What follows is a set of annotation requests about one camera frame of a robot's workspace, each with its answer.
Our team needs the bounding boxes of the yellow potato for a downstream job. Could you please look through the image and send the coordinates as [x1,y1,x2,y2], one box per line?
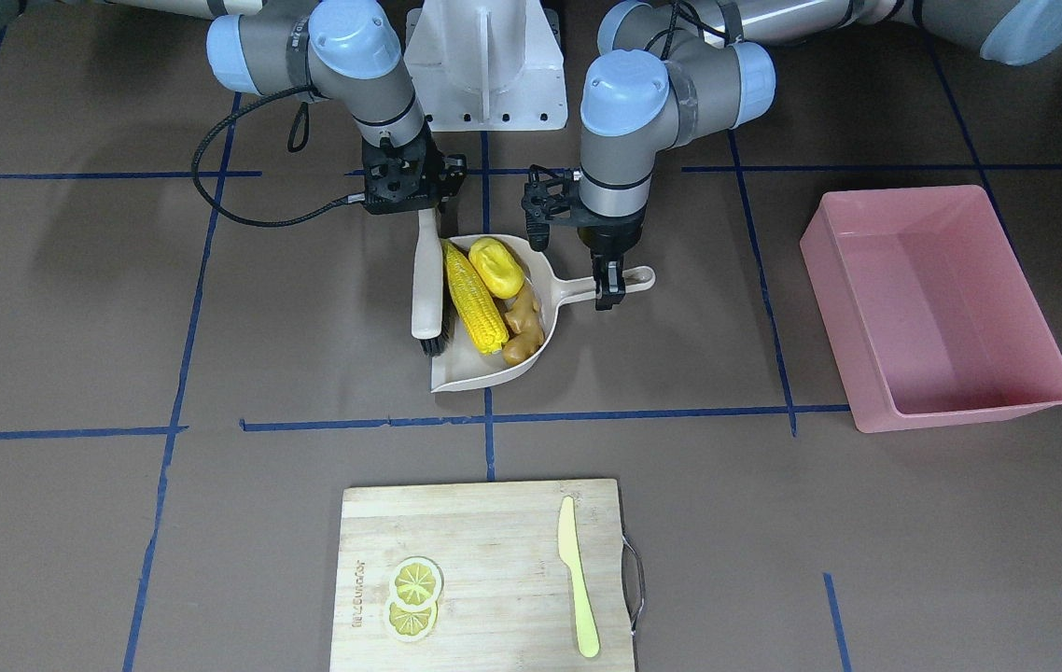
[468,237,525,301]

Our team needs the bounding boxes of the wooden cutting board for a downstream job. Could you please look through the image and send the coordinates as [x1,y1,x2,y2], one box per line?
[330,478,636,671]

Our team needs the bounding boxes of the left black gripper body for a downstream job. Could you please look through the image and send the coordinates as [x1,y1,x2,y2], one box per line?
[580,213,646,262]

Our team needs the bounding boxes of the black camera cable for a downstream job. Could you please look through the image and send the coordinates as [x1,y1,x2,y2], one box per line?
[190,86,369,229]

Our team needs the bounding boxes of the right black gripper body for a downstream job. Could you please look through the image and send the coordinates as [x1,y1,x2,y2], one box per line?
[391,131,444,210]

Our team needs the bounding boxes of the beige hand brush black bristles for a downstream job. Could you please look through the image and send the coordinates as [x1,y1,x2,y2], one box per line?
[409,208,449,357]

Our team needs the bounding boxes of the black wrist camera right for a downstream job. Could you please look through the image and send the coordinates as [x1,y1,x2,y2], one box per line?
[363,150,468,216]

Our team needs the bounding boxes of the yellow plastic knife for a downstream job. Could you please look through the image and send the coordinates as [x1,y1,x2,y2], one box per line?
[556,495,602,659]

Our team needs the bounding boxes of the beige plastic dustpan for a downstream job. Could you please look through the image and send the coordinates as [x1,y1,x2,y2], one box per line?
[429,232,657,393]

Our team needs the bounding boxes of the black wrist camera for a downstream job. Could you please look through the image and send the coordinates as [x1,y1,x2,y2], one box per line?
[520,163,588,252]
[363,150,468,216]

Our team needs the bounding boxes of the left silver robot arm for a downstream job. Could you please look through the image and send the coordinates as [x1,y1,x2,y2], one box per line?
[568,1,1062,311]

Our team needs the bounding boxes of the yellow corn cob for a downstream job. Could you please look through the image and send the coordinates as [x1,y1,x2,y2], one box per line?
[439,239,510,356]

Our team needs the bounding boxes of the brown ginger root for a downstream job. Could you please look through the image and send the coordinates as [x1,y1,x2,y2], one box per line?
[501,282,547,366]

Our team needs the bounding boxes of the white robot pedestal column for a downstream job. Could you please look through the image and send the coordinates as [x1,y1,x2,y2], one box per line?
[404,1,568,133]

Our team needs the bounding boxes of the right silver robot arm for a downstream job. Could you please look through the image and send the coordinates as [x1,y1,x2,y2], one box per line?
[151,1,466,216]

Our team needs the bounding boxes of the pink plastic bin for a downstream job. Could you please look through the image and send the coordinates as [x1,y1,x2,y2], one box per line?
[800,186,1062,433]

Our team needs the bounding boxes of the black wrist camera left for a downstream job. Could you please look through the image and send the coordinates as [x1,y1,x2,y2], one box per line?
[520,163,588,252]

